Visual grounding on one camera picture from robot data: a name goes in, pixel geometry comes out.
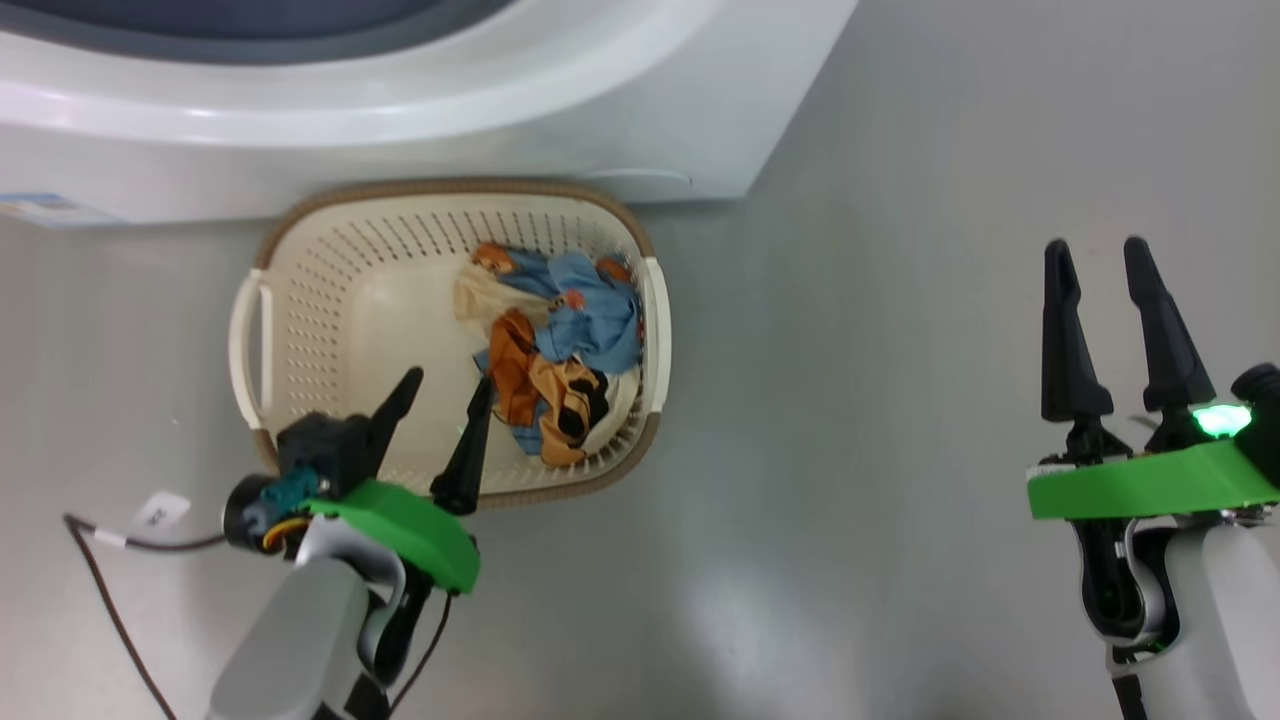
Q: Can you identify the white front-load washing machine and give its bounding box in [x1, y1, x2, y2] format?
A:
[0, 0, 859, 226]

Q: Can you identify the white cable tag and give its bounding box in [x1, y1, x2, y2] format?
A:
[133, 490, 191, 533]

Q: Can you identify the orange blue cream patterned garment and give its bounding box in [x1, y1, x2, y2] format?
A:
[455, 243, 644, 468]

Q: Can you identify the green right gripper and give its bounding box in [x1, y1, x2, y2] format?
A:
[1027, 237, 1280, 521]

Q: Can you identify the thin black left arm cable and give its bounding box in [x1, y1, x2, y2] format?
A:
[65, 515, 231, 720]

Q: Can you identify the cream perforated laundry basket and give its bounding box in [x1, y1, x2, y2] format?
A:
[228, 180, 673, 509]

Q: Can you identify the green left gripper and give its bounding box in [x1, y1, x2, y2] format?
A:
[305, 367, 496, 596]

